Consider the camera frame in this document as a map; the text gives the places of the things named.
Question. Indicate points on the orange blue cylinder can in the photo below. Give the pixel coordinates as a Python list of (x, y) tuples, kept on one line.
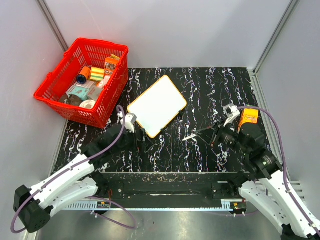
[(84, 75)]

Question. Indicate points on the red plastic basket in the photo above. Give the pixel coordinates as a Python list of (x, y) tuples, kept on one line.
[(86, 52)]

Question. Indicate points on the teal white box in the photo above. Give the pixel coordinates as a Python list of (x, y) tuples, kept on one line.
[(78, 91)]

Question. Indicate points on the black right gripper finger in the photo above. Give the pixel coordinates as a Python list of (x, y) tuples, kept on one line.
[(208, 130), (207, 139)]

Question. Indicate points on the white tape roll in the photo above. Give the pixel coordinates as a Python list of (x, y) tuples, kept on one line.
[(88, 104)]

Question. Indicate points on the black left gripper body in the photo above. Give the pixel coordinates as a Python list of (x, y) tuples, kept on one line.
[(131, 138)]

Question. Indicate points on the red capped white marker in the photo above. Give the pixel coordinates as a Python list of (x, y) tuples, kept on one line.
[(190, 137)]

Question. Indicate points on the pink white small box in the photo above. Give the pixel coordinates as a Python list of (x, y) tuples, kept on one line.
[(101, 84)]

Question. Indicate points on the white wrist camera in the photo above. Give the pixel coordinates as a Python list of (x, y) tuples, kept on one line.
[(231, 112), (129, 122)]

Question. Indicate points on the yellow framed whiteboard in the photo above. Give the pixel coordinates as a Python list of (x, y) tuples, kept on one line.
[(157, 106)]

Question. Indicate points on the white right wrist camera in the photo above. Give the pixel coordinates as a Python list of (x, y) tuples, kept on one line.
[(231, 112)]

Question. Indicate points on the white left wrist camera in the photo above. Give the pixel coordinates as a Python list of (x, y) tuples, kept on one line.
[(129, 122)]

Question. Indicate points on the orange snack packet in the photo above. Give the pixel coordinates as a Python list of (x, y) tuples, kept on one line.
[(110, 64)]

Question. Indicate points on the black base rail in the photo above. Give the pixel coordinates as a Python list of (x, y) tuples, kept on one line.
[(158, 190)]

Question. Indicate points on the orange sponge pack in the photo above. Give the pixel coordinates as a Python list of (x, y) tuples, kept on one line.
[(248, 115)]

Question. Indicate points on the yellow green sponge stack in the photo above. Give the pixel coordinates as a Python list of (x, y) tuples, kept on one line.
[(96, 74)]

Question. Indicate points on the brown cardboard box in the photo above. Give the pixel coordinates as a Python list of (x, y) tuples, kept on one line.
[(94, 93)]

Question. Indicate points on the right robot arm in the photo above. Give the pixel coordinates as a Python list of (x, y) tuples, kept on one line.
[(264, 183)]

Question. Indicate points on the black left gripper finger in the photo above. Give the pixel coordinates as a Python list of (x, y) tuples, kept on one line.
[(136, 136), (143, 139)]

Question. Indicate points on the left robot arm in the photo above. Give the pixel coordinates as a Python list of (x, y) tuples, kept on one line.
[(81, 178)]

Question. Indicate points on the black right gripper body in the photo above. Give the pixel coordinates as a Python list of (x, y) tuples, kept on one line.
[(217, 136)]

